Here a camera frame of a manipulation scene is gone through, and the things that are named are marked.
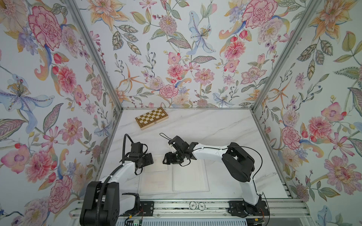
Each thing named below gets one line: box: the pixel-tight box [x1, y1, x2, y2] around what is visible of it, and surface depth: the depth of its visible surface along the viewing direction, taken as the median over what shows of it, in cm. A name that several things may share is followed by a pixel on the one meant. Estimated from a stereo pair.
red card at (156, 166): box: [144, 162, 168, 173], surface depth 89 cm
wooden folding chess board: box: [134, 106, 169, 131], surface depth 113 cm
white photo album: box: [138, 154, 210, 196], surface depth 85 cm
